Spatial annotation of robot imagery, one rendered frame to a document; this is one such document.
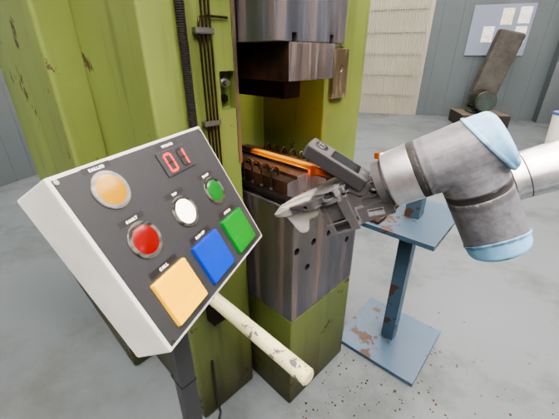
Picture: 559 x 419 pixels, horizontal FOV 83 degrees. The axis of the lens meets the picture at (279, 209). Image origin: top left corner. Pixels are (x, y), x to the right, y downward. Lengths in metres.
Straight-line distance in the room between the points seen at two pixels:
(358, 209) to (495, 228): 0.19
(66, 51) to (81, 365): 1.38
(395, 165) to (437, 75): 8.35
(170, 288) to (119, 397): 1.26
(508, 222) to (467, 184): 0.08
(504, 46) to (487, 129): 7.94
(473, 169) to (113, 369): 1.70
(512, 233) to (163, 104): 0.74
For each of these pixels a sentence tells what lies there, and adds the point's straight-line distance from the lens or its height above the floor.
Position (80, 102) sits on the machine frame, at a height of 1.20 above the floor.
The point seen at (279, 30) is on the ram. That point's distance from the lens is 0.88.
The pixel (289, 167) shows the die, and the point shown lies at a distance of 1.08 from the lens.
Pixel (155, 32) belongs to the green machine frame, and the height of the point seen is 1.38.
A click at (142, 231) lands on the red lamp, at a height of 1.10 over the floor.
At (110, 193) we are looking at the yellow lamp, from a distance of 0.50.
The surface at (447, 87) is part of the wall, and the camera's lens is 8.88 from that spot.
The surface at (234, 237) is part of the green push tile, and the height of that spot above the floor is 1.01.
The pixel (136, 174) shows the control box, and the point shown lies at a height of 1.17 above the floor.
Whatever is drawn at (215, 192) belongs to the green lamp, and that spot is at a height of 1.09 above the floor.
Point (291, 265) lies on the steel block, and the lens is 1.04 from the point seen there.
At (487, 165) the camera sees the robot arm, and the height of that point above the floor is 1.20.
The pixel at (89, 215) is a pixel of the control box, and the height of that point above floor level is 1.15.
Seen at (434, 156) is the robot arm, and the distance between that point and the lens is 0.49.
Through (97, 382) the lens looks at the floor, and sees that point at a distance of 1.83.
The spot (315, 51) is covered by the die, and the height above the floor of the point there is 1.34.
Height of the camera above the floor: 1.33
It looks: 26 degrees down
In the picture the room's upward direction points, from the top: straight up
